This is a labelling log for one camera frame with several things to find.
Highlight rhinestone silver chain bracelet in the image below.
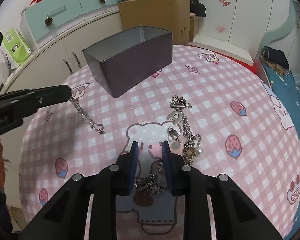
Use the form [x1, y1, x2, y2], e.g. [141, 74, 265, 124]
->
[68, 97, 106, 135]

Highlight black clothes pile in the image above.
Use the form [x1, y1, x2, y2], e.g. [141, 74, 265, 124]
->
[189, 0, 206, 18]

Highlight teal bunk bed frame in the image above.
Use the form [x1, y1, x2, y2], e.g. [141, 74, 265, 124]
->
[255, 0, 300, 86]

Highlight cream curved cabinet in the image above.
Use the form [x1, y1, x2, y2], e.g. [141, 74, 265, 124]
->
[0, 5, 122, 95]

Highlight grey metal tin box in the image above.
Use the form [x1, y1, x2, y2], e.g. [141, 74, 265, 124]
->
[83, 26, 173, 98]

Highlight mint drawer unit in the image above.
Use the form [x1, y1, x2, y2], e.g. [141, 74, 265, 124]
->
[20, 0, 118, 50]

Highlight blue patterned mattress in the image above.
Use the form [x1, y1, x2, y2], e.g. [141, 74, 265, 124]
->
[262, 63, 300, 239]

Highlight large cardboard box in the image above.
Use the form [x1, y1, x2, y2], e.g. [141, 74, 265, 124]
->
[119, 0, 190, 45]

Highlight green white bag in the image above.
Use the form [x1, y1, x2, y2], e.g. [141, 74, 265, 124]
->
[2, 28, 32, 67]

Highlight folded dark clothes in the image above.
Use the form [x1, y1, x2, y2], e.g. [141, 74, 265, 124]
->
[259, 46, 289, 75]

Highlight pink checkered tablecloth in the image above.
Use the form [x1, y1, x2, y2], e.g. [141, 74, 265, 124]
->
[19, 46, 300, 237]

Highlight red storage bench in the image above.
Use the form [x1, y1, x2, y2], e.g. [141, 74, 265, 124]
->
[189, 35, 257, 74]

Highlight pink flower hair clip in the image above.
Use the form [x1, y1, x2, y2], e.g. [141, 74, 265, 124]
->
[139, 141, 162, 159]

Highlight silver chain necklace pile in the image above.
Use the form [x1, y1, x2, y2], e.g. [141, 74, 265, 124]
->
[133, 94, 204, 196]

